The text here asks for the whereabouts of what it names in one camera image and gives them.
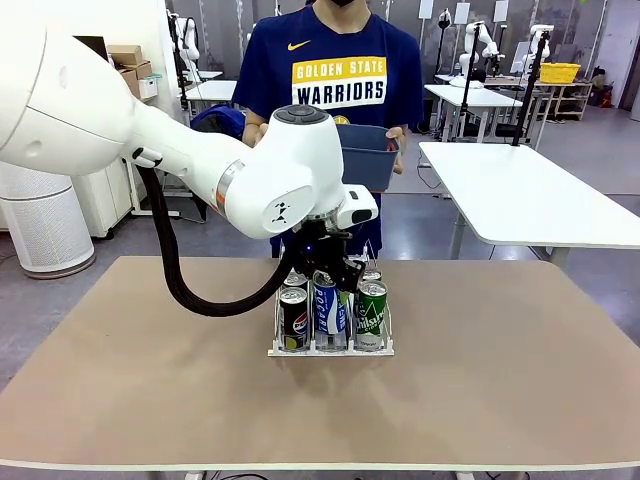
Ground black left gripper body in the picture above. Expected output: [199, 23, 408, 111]
[293, 218, 352, 267]

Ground blue Pocari Sweat can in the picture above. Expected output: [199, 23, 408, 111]
[312, 272, 351, 350]

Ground blue-grey bin with orange handles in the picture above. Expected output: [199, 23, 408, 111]
[334, 123, 401, 194]

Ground person's left hand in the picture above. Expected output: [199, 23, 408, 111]
[385, 125, 410, 176]

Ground blue jacket on chair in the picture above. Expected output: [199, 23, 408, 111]
[191, 103, 247, 147]

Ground white background table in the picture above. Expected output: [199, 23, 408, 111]
[182, 78, 239, 119]
[423, 83, 525, 144]

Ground white side table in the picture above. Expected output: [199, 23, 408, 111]
[418, 141, 640, 269]

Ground person in blue Warriors shirt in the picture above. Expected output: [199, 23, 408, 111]
[232, 0, 426, 259]

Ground black tripod pole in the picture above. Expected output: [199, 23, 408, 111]
[459, 22, 484, 139]
[510, 29, 552, 148]

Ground white cylindrical air purifier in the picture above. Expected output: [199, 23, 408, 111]
[0, 159, 96, 280]

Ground wooden shelf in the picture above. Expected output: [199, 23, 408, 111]
[532, 79, 595, 122]

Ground yellow plastic crate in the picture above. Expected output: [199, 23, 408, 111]
[539, 62, 583, 84]

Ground black computer monitor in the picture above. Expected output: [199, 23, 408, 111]
[72, 34, 111, 64]

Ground white wire can dispenser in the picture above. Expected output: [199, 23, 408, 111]
[267, 238, 396, 358]

